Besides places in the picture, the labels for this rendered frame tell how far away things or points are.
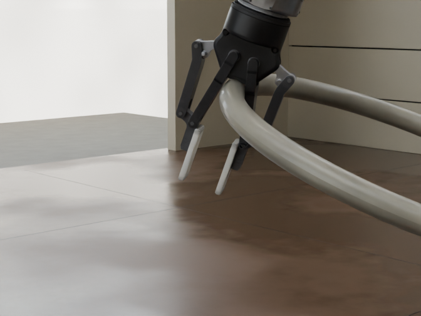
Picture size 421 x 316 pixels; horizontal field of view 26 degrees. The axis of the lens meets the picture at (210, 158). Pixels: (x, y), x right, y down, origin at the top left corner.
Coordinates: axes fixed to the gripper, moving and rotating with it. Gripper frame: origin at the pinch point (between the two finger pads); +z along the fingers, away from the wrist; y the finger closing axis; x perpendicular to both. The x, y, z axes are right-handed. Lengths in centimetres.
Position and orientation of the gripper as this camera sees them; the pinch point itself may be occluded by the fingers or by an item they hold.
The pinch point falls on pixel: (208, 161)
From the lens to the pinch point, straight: 115.0
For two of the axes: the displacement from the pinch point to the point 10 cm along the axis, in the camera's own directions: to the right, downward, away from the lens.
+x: 1.9, -2.4, 9.5
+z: -3.2, 9.0, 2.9
